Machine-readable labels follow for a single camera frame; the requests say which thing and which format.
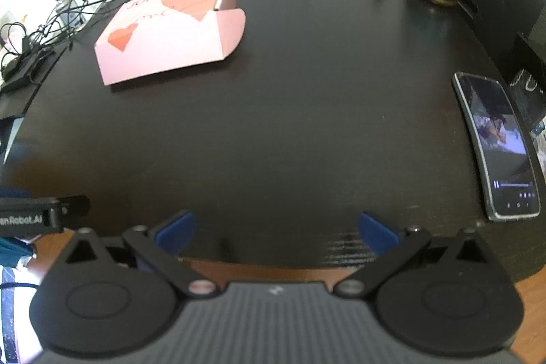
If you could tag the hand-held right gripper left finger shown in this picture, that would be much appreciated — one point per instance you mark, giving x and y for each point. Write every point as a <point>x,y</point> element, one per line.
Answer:
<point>177,232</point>

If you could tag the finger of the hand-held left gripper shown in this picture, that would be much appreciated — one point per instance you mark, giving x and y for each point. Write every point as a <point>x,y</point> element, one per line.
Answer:
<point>76,205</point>

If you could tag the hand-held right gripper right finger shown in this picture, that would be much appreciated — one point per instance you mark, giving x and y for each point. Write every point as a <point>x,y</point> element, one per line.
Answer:
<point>377,234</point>

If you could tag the pink cardboard box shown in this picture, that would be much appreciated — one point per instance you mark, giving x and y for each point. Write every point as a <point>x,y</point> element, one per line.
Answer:
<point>170,44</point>

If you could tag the black wooden desktop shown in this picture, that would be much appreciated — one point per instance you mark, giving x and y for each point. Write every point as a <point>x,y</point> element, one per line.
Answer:
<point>277,112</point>

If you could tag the black power adapter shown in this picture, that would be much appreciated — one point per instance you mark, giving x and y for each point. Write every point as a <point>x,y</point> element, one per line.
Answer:
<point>25,72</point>

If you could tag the black smartphone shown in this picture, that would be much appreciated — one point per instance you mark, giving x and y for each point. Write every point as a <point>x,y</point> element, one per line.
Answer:
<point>499,142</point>

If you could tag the small clear bottle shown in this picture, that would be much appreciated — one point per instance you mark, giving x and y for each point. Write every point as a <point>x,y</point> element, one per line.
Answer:
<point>63,2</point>

